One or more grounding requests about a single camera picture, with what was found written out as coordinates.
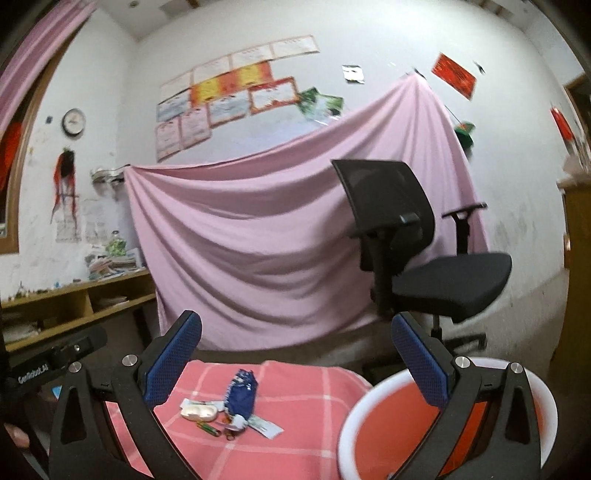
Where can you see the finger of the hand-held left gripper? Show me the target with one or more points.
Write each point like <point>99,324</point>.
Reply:
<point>81,347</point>

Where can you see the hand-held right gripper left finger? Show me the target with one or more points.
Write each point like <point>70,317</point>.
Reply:
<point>178,350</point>

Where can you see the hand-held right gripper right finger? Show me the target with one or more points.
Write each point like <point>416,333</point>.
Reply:
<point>418,355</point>

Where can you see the white small case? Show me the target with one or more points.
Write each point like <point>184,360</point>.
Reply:
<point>198,410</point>

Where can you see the orange bucket with white rim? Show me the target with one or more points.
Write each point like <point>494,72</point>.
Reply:
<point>383,415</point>

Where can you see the blue snack bag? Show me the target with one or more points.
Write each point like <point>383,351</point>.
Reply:
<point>241,397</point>

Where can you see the small green tube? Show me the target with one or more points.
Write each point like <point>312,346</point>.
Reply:
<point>210,429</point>

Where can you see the orange white wrapper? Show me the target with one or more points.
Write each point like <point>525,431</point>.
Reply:
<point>235,422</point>

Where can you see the white green packet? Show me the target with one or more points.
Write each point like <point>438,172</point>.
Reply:
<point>265,427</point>

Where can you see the large pile of papers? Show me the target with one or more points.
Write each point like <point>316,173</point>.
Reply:
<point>18,332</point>

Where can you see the small pile of papers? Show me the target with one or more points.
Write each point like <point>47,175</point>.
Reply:
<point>111,301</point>

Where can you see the wooden desk with shelves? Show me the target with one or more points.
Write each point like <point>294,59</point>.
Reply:
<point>69,289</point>

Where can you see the black office chair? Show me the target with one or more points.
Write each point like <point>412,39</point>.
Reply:
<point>452,281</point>

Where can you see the stack of books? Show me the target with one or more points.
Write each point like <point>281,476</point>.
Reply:
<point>113,265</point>

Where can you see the glass jar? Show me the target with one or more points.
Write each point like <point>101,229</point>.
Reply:
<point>116,245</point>

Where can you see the pink hanging sheet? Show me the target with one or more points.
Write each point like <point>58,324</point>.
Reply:
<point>254,240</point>

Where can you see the pink plaid tablecloth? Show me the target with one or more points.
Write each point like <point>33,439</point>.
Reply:
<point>286,457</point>

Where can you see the red black tassel ornament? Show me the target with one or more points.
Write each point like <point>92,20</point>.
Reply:
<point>64,170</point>

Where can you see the wooden cabinet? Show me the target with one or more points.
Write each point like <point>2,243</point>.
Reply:
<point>577,230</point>

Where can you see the red hanging cloth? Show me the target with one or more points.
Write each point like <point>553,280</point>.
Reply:
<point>10,152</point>

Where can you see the green hanging hat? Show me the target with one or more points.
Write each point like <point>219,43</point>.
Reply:
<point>464,134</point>

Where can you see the green photo poster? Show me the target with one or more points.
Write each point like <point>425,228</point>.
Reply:
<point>321,104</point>

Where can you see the small red hanging ornament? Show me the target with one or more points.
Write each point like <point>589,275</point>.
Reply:
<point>562,123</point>

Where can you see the small black white picture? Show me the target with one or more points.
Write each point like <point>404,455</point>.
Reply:
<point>353,74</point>

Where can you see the pink window curtain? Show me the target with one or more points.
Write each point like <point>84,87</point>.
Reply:
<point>41,50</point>

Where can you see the white wall calendar sheets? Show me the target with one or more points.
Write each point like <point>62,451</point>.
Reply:
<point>87,221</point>

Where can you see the wooden window frame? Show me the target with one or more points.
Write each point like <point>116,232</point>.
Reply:
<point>14,221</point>

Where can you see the round wall clock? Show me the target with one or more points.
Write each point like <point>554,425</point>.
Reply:
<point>74,122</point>

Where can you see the group of wall certificates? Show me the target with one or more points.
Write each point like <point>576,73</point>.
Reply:
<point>221,87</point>

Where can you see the red paper wall decoration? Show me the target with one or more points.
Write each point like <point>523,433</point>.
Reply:
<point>455,76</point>

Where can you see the black wall hook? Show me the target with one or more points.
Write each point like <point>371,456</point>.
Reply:
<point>479,67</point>

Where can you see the wooden door frame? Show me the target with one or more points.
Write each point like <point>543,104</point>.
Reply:
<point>579,92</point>

